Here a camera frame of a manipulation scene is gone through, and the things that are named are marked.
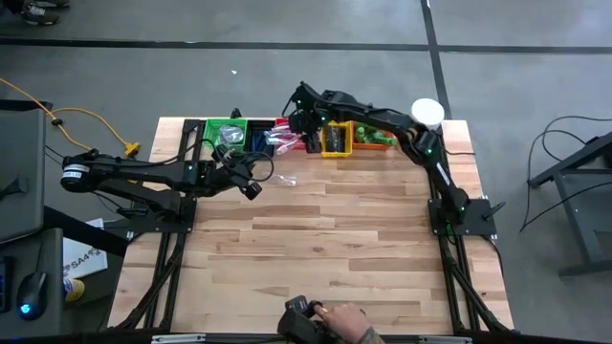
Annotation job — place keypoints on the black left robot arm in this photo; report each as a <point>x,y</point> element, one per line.
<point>143,174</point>

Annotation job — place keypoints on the black aluminium table frame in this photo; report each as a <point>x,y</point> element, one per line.
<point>382,341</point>

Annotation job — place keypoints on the bagged black comb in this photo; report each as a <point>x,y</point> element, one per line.
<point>343,141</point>
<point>331,141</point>

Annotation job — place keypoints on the white cardboard box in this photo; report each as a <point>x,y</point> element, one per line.
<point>93,265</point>

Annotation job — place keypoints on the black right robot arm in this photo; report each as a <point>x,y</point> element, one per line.
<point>382,117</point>

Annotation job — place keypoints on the black plastic basket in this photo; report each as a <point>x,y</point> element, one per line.
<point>248,129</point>

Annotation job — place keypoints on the black floor tape strip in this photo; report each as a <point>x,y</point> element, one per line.
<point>191,45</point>
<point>429,24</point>

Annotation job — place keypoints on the silver frame bracket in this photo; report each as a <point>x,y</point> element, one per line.
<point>444,340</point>
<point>179,339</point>

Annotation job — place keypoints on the green plastic basket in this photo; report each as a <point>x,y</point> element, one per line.
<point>210,131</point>

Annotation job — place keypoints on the person's hand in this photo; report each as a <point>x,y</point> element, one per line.
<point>344,320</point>

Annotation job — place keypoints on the teal bagged toothbrush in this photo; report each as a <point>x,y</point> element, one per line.
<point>275,136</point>

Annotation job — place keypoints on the red plastic basket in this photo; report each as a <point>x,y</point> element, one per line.
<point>282,122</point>

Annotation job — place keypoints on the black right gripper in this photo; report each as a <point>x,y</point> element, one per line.
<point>308,122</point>

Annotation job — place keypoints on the person's shoe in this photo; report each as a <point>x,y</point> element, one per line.
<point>40,14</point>
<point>74,289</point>

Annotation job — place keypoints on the yellow canister white lid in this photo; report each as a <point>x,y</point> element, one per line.
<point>428,112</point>

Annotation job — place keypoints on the orange plastic basket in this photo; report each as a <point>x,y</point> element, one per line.
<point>378,147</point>

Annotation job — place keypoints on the person's forearm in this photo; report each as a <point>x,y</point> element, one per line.
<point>370,337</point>

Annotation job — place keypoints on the black desk leg bar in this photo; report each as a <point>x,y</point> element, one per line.
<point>86,234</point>

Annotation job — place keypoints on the small clear plastic bag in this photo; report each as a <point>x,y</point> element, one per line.
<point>282,180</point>

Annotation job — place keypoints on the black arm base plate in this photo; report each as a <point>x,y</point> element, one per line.
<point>483,220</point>
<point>143,225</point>

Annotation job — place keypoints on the black metal stand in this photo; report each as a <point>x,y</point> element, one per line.
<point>576,210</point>

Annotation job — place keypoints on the black table clamp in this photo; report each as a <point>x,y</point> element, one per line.
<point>234,113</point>

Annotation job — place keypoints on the black computer mouse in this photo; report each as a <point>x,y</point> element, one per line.
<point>31,294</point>

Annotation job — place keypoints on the dark side desk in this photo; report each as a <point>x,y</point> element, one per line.
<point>48,267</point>

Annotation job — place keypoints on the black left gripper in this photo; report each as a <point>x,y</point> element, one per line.
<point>232,177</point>

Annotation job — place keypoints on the yellow plastic basket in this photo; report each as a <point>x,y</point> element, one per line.
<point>335,153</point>

